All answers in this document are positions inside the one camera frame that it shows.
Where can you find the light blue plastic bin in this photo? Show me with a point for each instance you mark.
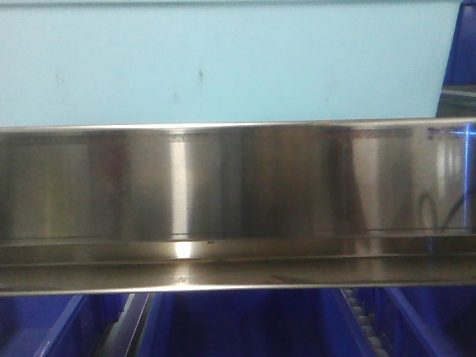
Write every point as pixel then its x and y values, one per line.
pixel 118 62

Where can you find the roller track right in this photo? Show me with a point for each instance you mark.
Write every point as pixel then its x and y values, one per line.
pixel 362 323

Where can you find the roller track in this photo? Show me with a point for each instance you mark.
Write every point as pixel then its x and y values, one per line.
pixel 362 323
pixel 122 337

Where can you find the roller track left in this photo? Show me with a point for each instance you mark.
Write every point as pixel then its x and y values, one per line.
pixel 122 337

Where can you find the blue bin upper right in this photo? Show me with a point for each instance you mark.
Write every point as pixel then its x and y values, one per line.
pixel 457 97

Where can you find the blue bin lower right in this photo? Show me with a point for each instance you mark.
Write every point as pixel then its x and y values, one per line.
pixel 423 321

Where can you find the blue bin lower left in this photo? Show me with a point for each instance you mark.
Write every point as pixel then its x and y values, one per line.
pixel 57 325

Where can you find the stainless steel shelf rail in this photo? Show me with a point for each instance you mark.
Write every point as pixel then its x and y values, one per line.
pixel 170 207

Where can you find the blue bin lower middle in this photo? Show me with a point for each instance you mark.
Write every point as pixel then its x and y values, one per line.
pixel 276 322

